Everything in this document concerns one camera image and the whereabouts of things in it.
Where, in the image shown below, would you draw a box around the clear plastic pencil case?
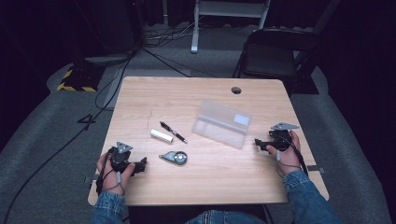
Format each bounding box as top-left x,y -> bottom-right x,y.
191,99 -> 253,150

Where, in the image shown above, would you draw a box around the white metal stand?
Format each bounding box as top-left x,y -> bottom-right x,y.
190,0 -> 272,55

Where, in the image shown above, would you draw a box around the person's legs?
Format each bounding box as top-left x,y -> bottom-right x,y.
185,209 -> 266,224

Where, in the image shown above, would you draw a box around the long black floor cable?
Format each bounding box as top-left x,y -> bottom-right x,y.
1,54 -> 134,224

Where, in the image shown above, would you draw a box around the white plastic tube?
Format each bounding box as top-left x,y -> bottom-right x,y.
149,128 -> 175,145

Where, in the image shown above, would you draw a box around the person's right hand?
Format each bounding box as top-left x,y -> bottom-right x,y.
265,130 -> 303,175

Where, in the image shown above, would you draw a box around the bundle of floor cables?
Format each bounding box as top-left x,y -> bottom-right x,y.
143,21 -> 202,49

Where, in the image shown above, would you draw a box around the black pen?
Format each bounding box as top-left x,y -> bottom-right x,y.
159,120 -> 189,145

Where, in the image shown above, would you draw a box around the grey metal bar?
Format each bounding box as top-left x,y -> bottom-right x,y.
312,0 -> 342,35

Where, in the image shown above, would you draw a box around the thin black floor cable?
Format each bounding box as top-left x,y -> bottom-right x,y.
140,46 -> 218,78

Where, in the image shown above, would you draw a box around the black folding chair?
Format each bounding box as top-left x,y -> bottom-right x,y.
232,27 -> 322,95

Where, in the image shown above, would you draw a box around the grey correction tape dispenser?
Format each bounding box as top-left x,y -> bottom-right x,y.
158,150 -> 189,166

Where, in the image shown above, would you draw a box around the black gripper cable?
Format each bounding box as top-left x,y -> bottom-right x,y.
278,133 -> 310,177
94,147 -> 115,196

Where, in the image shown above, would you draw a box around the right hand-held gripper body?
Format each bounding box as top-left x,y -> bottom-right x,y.
267,121 -> 301,152

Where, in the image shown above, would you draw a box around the black yellow striped base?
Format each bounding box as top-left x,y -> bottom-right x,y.
56,63 -> 106,93

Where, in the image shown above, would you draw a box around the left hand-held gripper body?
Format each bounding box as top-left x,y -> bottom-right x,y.
106,141 -> 138,175

